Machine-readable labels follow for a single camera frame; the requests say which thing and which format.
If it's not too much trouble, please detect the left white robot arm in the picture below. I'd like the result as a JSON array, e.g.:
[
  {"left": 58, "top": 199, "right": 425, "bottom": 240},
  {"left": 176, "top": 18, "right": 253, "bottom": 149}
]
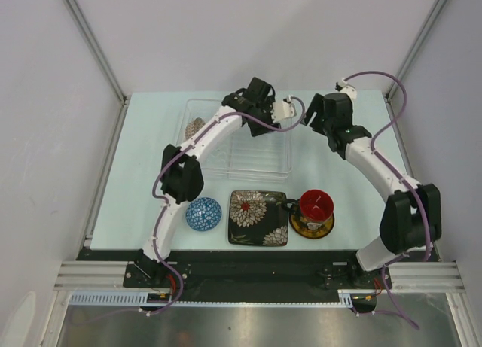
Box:
[{"left": 134, "top": 77, "right": 281, "bottom": 287}]

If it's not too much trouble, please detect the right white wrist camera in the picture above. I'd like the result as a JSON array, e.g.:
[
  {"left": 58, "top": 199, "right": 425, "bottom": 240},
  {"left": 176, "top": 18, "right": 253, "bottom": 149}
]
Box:
[{"left": 335, "top": 78, "right": 358, "bottom": 101}]

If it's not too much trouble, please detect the clear wire dish rack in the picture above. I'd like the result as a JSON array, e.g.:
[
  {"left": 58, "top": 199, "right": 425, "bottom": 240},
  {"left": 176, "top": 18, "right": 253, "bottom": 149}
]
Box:
[{"left": 177, "top": 99, "right": 292, "bottom": 182}]

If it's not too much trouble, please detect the black floral square plate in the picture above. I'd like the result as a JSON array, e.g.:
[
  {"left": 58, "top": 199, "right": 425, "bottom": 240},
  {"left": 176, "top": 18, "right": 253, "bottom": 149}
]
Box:
[{"left": 227, "top": 190, "right": 288, "bottom": 247}]

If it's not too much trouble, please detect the blue patterned bowl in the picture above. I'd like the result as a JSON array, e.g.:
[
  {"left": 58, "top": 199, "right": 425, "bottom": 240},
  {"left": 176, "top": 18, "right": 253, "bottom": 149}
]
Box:
[{"left": 185, "top": 197, "right": 222, "bottom": 232}]

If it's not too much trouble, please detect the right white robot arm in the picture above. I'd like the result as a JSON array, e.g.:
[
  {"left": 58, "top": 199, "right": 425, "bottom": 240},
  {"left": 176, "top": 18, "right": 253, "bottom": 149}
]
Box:
[{"left": 303, "top": 92, "right": 442, "bottom": 288}]

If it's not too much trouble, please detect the white slotted cable duct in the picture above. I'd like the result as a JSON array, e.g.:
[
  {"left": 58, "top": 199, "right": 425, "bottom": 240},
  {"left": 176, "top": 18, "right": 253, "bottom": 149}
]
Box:
[{"left": 69, "top": 291, "right": 353, "bottom": 308}]

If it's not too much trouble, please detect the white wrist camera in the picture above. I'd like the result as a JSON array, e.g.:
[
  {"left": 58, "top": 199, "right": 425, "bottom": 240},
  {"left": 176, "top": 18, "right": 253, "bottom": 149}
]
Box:
[
  {"left": 335, "top": 78, "right": 358, "bottom": 101},
  {"left": 270, "top": 96, "right": 296, "bottom": 123}
]

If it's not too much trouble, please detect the left aluminium corner post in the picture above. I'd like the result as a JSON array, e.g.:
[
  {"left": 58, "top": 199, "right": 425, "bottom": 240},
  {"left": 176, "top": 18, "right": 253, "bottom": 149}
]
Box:
[{"left": 62, "top": 0, "right": 127, "bottom": 105}]

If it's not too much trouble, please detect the beige patterned bowl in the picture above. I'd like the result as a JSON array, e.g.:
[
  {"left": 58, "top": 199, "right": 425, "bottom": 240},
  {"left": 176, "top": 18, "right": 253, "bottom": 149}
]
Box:
[{"left": 185, "top": 117, "right": 206, "bottom": 140}]

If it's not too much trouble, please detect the aluminium corner post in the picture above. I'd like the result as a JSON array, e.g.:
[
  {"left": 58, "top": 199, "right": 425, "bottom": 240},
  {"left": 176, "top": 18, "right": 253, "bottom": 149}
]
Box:
[
  {"left": 62, "top": 0, "right": 127, "bottom": 105},
  {"left": 395, "top": 0, "right": 450, "bottom": 82}
]

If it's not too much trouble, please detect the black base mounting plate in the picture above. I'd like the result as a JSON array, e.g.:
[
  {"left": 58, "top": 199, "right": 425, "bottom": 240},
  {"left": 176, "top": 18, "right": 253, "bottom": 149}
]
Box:
[{"left": 75, "top": 248, "right": 441, "bottom": 313}]

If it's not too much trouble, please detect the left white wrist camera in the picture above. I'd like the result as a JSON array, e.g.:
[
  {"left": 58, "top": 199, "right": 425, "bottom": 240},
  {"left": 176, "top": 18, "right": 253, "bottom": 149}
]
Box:
[{"left": 270, "top": 96, "right": 296, "bottom": 123}]

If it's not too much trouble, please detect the yellow black saucer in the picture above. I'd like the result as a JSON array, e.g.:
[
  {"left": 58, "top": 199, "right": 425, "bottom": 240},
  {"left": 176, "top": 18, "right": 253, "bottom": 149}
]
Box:
[{"left": 288, "top": 213, "right": 335, "bottom": 239}]

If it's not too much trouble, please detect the right aluminium corner post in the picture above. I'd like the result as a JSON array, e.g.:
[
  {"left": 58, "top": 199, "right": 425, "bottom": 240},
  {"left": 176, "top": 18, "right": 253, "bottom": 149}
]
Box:
[{"left": 395, "top": 0, "right": 450, "bottom": 82}]

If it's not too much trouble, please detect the red black mug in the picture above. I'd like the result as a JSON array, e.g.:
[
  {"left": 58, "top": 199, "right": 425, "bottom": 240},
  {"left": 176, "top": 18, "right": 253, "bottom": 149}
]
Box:
[{"left": 281, "top": 189, "right": 334, "bottom": 224}]

